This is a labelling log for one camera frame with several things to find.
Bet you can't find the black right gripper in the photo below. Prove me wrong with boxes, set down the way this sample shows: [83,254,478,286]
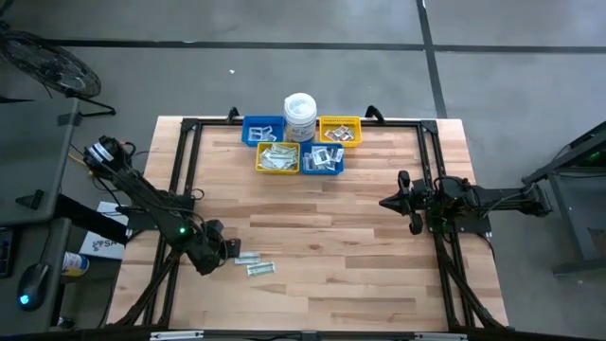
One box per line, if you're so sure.
[378,170,435,237]

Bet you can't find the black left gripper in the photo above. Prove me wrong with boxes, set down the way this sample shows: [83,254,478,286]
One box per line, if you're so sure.
[191,219,241,277]

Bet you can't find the blue plastic basket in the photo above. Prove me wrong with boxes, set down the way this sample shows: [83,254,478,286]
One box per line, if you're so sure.
[241,116,286,147]
[299,142,346,175]

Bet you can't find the yellow plastic basket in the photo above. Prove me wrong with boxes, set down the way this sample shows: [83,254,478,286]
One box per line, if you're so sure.
[256,141,301,175]
[319,116,364,148]

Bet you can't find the white disinfecting wipes canister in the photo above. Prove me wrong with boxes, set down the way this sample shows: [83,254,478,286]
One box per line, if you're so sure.
[283,92,318,143]

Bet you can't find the white cardboard box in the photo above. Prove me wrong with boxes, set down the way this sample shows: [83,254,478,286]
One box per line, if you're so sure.
[79,200,128,260]

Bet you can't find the white and yellow can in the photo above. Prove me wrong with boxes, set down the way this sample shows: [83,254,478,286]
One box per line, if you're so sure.
[61,251,91,278]

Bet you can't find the grey metal cart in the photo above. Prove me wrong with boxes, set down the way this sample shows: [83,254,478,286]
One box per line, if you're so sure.
[520,120,606,276]

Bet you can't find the black computer mouse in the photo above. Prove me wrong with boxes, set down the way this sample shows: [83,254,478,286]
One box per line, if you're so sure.
[17,262,50,313]

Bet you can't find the small black desk clip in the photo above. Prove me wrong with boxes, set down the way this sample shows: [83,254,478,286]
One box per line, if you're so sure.
[15,188,46,210]

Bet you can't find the dark device with blue keys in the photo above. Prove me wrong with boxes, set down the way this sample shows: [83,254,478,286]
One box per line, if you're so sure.
[0,225,14,279]

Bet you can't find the grey desk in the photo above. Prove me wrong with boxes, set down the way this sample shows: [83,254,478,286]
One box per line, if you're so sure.
[0,97,80,332]

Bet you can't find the black floor fan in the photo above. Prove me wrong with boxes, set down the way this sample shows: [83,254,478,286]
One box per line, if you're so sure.
[0,28,117,117]

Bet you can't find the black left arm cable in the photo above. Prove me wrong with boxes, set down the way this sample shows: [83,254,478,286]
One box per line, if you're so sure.
[120,139,228,266]

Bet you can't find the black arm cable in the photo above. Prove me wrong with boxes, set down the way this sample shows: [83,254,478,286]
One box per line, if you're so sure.
[433,174,541,219]
[120,139,228,266]

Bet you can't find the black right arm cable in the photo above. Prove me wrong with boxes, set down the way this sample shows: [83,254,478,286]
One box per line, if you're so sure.
[433,174,541,219]

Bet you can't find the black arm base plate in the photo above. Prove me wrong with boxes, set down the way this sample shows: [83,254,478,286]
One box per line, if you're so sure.
[422,195,493,235]
[126,193,196,233]

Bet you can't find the silver edge bracket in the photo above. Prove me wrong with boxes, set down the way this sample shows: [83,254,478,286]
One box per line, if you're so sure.
[149,330,205,341]
[413,331,469,341]

